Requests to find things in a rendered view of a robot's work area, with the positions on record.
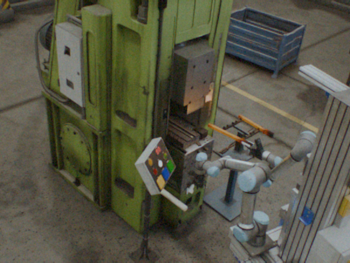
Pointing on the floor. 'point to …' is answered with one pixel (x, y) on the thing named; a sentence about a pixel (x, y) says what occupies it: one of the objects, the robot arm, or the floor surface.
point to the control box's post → (146, 221)
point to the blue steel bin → (264, 39)
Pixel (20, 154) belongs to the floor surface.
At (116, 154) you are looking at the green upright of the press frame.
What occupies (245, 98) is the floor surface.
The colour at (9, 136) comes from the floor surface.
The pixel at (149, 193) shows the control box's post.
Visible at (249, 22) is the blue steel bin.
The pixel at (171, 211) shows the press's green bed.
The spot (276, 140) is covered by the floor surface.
